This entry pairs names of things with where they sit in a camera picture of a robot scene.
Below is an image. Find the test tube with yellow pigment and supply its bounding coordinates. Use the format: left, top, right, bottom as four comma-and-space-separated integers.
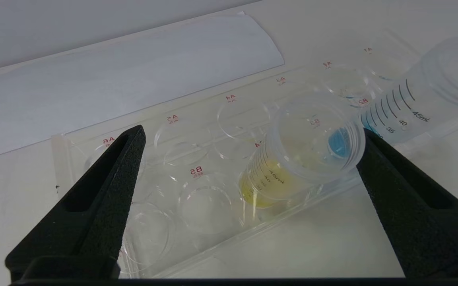
239, 93, 367, 209

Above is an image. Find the test tube with blue pigment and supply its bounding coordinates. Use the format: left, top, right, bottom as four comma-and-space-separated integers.
359, 36, 458, 144

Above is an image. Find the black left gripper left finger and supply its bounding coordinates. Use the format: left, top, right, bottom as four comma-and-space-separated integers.
5, 125, 147, 282

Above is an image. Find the clear acrylic test tube rack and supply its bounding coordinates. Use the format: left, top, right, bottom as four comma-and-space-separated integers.
51, 28, 458, 278

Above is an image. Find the white paper sheet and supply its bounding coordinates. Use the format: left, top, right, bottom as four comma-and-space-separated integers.
0, 13, 285, 162

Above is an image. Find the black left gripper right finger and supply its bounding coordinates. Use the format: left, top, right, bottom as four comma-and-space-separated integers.
355, 128, 458, 278

